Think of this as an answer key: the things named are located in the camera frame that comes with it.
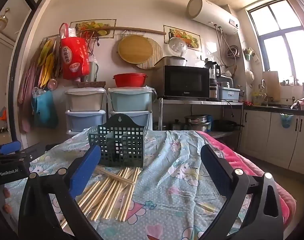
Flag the wooden chopstick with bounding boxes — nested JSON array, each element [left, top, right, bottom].
[[82, 178, 115, 215], [118, 167, 141, 222], [95, 166, 135, 185], [103, 167, 135, 219], [91, 168, 126, 221], [60, 177, 113, 229]]

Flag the white kitchen cabinets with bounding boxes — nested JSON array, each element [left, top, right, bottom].
[[239, 107, 304, 175]]

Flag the pink fleece blanket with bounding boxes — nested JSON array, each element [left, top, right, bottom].
[[197, 131, 296, 229]]

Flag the green plastic utensil basket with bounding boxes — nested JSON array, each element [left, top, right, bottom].
[[87, 113, 147, 168]]

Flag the blue hanging bag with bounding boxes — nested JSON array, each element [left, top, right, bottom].
[[32, 90, 58, 129]]

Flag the white drawer tower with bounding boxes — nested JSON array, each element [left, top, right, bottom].
[[65, 87, 107, 135]]

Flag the light blue drawer tower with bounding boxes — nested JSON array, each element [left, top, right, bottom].
[[108, 86, 156, 130]]

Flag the woven wicker tray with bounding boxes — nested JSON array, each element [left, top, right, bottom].
[[77, 81, 106, 88]]

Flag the hanging yellow pink clothes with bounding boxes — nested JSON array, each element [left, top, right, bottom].
[[17, 35, 61, 133]]

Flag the red plastic basin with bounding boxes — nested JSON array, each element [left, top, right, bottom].
[[113, 73, 148, 87]]

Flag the cartoon print light blue cloth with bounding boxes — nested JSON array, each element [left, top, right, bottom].
[[5, 131, 226, 239]]

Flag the metal shelf rack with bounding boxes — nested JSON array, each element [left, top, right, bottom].
[[157, 98, 244, 139]]

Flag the black frying pan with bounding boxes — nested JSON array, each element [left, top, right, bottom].
[[213, 120, 244, 132]]

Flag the red shopping bag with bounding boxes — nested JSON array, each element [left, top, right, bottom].
[[59, 23, 90, 80]]

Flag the stainless steel pot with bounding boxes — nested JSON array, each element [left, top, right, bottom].
[[185, 115, 209, 132]]

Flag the black microwave oven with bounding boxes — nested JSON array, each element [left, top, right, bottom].
[[151, 65, 209, 99]]

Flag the round wooden board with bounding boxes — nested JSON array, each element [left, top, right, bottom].
[[117, 35, 153, 64]]

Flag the ceiling lamp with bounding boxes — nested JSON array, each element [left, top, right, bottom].
[[0, 8, 10, 31]]

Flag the round woven mat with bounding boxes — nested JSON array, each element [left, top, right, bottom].
[[136, 37, 163, 70]]

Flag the metal tray on microwave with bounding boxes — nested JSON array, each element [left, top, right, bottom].
[[154, 56, 187, 68]]

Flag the light blue storage box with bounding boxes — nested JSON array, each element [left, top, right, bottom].
[[218, 87, 240, 102]]

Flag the wooden rolling pin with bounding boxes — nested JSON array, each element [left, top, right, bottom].
[[77, 26, 166, 35]]

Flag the fruit picture left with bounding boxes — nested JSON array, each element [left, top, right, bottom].
[[70, 19, 117, 39]]

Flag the fruit picture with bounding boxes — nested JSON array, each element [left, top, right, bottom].
[[163, 25, 202, 51], [70, 19, 117, 39]]

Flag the transparent pot lid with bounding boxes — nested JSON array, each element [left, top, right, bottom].
[[168, 37, 188, 57]]

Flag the black blender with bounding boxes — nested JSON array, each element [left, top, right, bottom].
[[205, 61, 221, 99]]

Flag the fruit picture right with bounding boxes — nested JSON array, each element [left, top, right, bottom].
[[163, 25, 202, 51]]

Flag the window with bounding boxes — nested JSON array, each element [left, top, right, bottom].
[[248, 0, 304, 85]]

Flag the white water heater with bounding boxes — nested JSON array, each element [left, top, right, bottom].
[[186, 0, 240, 35]]

